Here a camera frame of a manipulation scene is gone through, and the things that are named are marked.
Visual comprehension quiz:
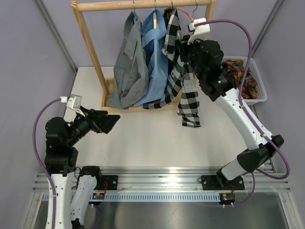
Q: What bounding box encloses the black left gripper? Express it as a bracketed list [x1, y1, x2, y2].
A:
[66, 104, 120, 146]

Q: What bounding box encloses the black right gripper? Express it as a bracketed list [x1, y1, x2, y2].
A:
[180, 34, 206, 81]

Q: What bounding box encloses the black white checkered shirt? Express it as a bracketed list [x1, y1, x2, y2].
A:
[141, 8, 201, 127]

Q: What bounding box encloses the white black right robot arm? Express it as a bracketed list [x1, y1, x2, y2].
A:
[180, 35, 284, 189]

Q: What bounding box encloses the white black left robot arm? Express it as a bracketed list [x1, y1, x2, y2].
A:
[44, 107, 120, 229]

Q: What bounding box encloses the empty pink hanger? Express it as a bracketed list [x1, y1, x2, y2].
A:
[177, 0, 198, 21]

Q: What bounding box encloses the blue shirt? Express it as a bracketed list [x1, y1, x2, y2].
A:
[134, 10, 168, 107]

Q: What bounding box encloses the wooden hanger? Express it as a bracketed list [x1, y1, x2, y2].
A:
[153, 0, 158, 29]

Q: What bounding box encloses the grey shirt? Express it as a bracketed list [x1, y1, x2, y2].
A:
[107, 11, 149, 109]

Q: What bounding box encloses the red plaid shirt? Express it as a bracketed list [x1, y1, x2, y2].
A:
[222, 59, 257, 99]

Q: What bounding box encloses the wooden clothes rack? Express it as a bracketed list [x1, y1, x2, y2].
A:
[71, 0, 215, 114]

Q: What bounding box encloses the white plastic basket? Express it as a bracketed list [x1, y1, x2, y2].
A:
[223, 56, 267, 106]

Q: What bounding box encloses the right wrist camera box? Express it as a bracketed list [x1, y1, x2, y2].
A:
[187, 18, 210, 45]

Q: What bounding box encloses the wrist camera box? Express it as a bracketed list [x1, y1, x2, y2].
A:
[187, 18, 210, 45]
[66, 94, 85, 116]

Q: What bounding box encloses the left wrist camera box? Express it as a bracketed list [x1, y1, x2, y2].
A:
[66, 94, 85, 116]

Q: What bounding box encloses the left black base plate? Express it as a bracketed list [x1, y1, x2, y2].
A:
[95, 175, 118, 191]

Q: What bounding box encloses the aluminium mounting rail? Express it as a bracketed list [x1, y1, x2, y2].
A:
[32, 167, 291, 193]

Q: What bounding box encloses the slotted grey cable duct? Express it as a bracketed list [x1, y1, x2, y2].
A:
[41, 192, 221, 203]

